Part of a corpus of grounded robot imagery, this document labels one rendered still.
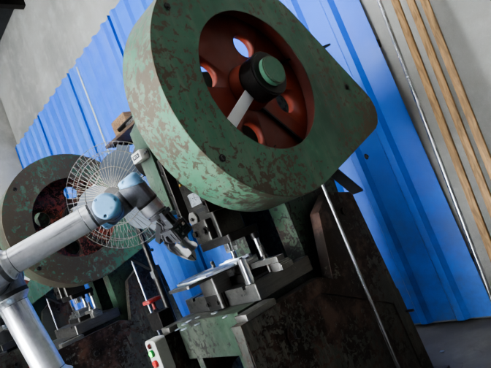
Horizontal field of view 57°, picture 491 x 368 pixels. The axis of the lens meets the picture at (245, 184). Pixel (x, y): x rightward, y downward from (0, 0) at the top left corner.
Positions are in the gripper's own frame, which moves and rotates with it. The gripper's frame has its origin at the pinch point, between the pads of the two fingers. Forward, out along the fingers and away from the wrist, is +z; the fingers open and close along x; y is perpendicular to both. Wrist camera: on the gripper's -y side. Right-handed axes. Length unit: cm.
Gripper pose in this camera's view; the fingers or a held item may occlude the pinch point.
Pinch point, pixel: (191, 257)
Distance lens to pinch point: 160.1
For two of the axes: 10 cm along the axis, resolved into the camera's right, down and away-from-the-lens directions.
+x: 4.9, -5.8, 6.6
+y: 6.2, -3.0, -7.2
